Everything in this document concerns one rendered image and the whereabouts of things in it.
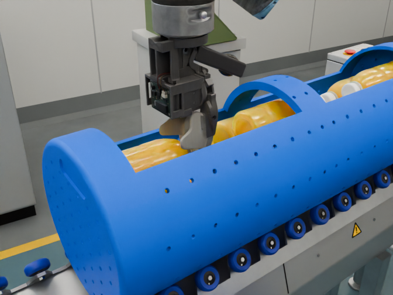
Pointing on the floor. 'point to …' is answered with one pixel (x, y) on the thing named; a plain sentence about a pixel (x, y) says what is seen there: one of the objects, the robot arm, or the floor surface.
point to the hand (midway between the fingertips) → (196, 147)
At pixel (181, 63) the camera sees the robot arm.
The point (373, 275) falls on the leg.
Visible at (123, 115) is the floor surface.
